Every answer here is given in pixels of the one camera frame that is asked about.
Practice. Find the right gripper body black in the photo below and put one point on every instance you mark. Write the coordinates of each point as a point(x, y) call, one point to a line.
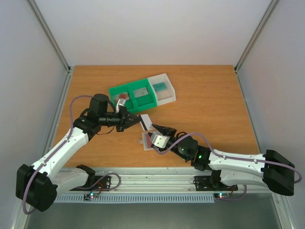
point(167, 134)

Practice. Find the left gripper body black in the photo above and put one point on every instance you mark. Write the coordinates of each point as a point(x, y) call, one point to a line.
point(113, 119)

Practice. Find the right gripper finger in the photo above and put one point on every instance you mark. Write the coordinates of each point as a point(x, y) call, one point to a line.
point(155, 126)
point(158, 131)

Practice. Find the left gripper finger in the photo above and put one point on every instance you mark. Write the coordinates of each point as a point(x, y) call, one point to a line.
point(127, 124)
point(128, 115)

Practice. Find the beige card holder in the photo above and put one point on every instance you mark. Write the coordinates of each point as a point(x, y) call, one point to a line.
point(143, 142)

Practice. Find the white card magnetic stripe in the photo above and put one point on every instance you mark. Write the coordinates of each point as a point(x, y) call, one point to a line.
point(146, 122)

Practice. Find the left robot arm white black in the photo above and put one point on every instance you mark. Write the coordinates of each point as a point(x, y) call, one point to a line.
point(39, 184)

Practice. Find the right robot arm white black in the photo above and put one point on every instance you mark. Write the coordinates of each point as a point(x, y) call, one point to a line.
point(271, 169)

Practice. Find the card with red circle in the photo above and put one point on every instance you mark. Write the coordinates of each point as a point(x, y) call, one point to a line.
point(123, 95)

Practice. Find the grey card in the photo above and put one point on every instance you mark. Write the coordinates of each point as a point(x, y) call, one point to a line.
point(140, 92)

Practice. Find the teal card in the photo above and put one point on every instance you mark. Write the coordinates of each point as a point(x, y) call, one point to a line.
point(159, 86)

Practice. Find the middle green bin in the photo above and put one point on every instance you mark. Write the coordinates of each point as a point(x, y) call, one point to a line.
point(145, 102)

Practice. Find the white bin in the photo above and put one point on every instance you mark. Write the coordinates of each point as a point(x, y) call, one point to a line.
point(166, 96)

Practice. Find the left controller board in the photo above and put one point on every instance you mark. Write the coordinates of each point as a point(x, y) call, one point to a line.
point(91, 196)

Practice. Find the controller board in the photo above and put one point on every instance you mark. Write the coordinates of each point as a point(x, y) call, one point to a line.
point(91, 196)
point(221, 195)

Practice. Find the right controller board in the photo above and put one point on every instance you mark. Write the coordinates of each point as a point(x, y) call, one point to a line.
point(221, 195)

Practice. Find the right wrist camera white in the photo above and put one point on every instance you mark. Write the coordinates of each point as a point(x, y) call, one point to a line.
point(159, 140)

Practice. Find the aluminium rail frame front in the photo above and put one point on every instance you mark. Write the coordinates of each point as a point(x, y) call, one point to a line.
point(180, 179)

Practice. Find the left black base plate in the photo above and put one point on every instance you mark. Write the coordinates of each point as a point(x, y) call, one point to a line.
point(102, 183)

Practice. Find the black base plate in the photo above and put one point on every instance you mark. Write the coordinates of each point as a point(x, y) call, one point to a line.
point(202, 183)
point(102, 183)

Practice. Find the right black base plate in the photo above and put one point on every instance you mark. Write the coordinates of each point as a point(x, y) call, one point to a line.
point(202, 183)

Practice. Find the grey slotted cable duct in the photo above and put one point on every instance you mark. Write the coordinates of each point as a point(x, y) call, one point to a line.
point(129, 198)

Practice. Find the left aluminium corner post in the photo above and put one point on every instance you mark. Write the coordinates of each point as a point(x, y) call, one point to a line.
point(46, 29)

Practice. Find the aluminium corner post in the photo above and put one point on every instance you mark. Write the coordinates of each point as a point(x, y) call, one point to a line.
point(46, 29)
point(258, 30)

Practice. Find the right aluminium corner post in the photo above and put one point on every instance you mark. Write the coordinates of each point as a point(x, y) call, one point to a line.
point(258, 30)

